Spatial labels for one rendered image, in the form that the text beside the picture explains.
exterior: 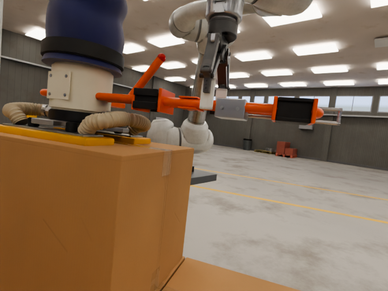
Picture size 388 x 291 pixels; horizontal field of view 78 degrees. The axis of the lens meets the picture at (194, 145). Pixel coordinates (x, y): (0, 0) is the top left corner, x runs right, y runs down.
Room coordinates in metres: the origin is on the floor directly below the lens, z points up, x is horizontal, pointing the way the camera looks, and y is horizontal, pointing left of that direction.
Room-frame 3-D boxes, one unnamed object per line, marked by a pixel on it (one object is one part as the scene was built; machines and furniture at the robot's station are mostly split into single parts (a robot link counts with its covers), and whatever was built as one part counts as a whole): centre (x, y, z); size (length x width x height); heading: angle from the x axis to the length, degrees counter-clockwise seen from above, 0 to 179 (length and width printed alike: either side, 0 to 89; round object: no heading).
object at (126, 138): (0.82, 0.32, 0.97); 0.34 x 0.10 x 0.05; 70
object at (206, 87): (0.53, -0.01, 1.12); 0.03 x 0.01 x 0.05; 160
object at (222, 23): (0.61, -0.04, 1.23); 0.08 x 0.07 x 0.09; 160
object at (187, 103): (0.78, 0.13, 1.07); 0.93 x 0.30 x 0.04; 70
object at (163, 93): (0.65, 0.12, 1.07); 0.10 x 0.08 x 0.06; 160
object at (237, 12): (0.61, -0.04, 1.30); 0.09 x 0.09 x 0.06
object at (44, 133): (0.64, 0.39, 0.97); 0.34 x 0.10 x 0.05; 70
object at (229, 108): (0.58, -0.08, 1.07); 0.07 x 0.07 x 0.04; 70
